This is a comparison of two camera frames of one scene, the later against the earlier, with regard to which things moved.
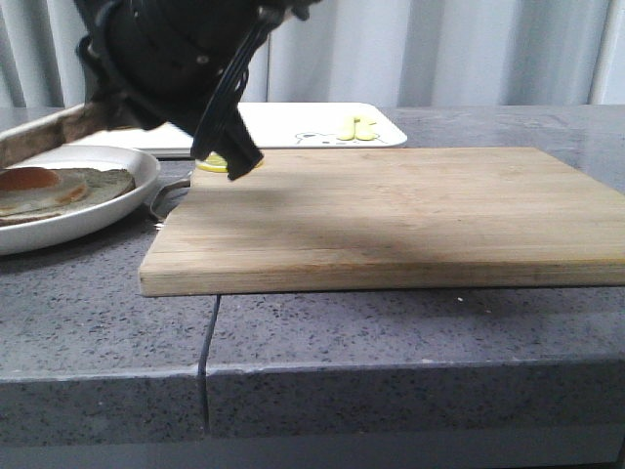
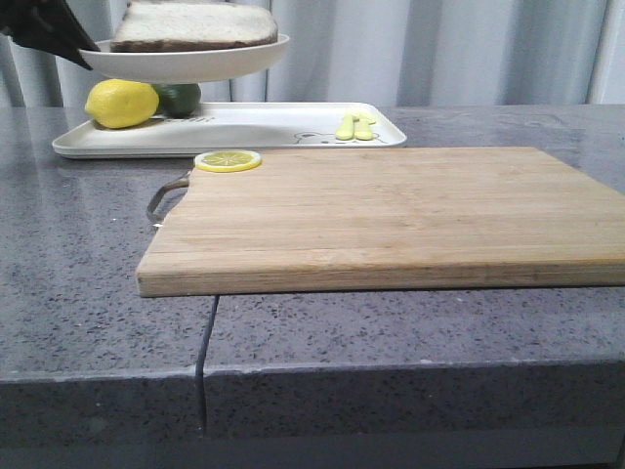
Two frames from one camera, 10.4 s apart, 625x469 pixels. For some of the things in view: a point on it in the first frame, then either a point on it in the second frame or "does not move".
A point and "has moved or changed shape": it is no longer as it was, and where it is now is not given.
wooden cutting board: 390,220 does not move
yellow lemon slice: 217,162 does not move
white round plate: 142,165 has moved or changed shape
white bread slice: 50,132 has moved or changed shape
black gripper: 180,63 → 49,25
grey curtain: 411,53 does not move
